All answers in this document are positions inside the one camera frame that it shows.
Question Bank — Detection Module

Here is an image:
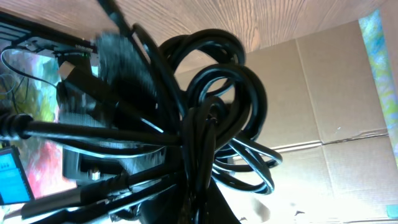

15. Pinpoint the thick black USB cable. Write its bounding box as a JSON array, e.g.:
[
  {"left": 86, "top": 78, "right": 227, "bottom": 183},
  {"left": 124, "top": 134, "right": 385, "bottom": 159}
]
[{"left": 0, "top": 23, "right": 284, "bottom": 224}]

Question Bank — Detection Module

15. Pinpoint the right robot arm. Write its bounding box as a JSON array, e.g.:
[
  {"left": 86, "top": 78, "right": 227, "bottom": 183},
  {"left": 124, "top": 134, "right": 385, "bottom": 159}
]
[{"left": 57, "top": 50, "right": 165, "bottom": 182}]

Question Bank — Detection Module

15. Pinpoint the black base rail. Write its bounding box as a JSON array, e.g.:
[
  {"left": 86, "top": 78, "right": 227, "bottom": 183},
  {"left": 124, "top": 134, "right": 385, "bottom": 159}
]
[{"left": 1, "top": 12, "right": 97, "bottom": 56}]

